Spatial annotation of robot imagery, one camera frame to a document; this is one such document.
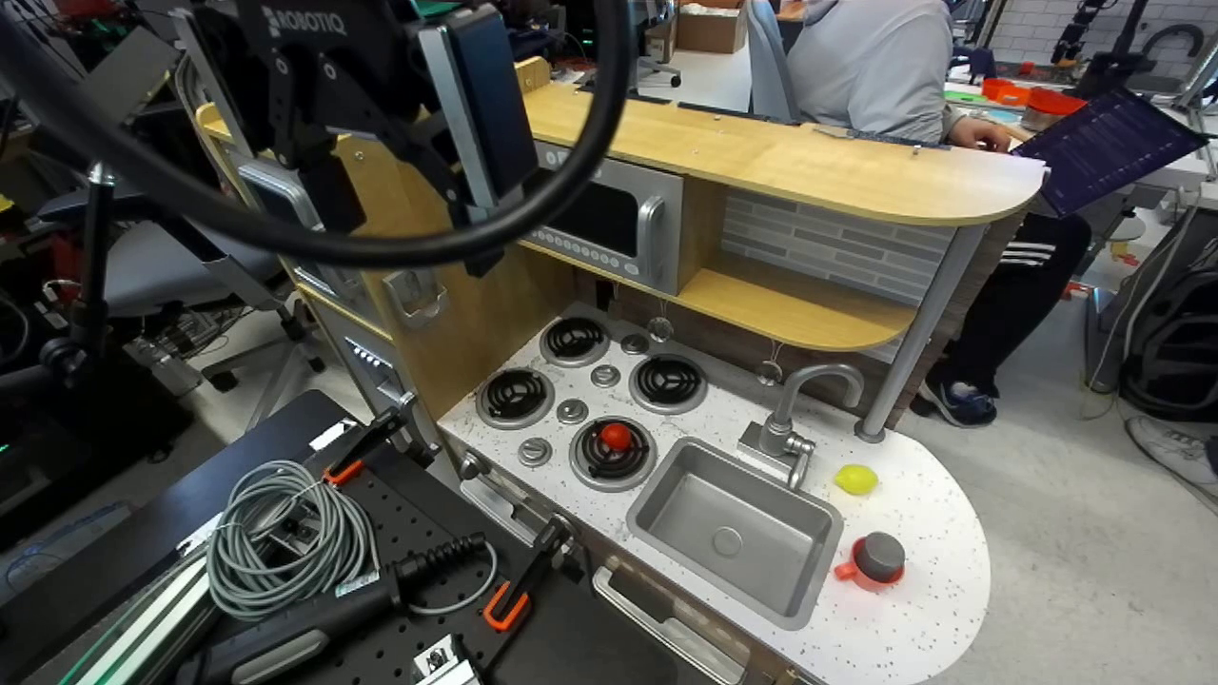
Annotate gray round lid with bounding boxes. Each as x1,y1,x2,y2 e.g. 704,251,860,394
854,533,907,584

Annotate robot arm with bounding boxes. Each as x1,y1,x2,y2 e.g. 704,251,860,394
170,0,538,279

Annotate red toy tomato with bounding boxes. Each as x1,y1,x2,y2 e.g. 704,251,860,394
596,424,636,452

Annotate front stove burner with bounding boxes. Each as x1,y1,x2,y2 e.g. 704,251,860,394
567,416,655,492

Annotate toy microwave oven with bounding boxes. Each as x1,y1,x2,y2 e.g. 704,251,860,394
534,159,684,293

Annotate silver toy faucet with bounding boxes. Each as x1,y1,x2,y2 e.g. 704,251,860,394
738,362,863,492

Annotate wooden toy kitchen shelf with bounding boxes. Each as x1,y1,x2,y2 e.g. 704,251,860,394
527,99,1043,355

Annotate silver toy sink basin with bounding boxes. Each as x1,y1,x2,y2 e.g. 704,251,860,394
629,438,845,627

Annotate yellow toy lemon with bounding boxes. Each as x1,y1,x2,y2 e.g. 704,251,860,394
834,466,879,495

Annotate black orange clamp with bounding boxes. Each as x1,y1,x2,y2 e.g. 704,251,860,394
320,411,409,492
482,518,572,636

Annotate orange cup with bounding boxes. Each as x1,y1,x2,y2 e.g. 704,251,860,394
834,558,907,593

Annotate person in gray shirt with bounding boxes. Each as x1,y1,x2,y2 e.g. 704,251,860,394
745,0,1097,432

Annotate thick black cable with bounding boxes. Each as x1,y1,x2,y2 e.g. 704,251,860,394
0,0,636,269

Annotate coiled gray cable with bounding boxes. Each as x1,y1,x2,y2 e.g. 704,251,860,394
200,458,384,624

